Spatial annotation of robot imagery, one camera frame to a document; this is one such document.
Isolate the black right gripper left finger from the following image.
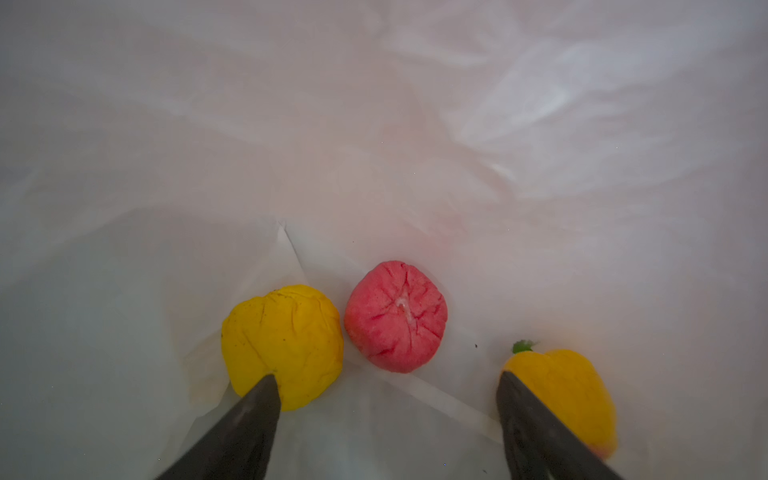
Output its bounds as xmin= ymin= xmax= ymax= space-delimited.
xmin=158 ymin=374 xmax=281 ymax=480

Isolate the yellow orange toy fruit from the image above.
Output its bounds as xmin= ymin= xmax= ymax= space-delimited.
xmin=503 ymin=340 xmax=618 ymax=460

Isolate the red toy apple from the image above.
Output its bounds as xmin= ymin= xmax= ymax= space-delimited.
xmin=344 ymin=261 xmax=448 ymax=373

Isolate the white plastic bag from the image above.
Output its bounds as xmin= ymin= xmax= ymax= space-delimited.
xmin=1 ymin=1 xmax=767 ymax=479

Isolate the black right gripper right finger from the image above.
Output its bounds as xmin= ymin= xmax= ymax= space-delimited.
xmin=496 ymin=371 xmax=621 ymax=480

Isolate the round yellow toy lemon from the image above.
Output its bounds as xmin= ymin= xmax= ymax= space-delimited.
xmin=221 ymin=285 xmax=344 ymax=411

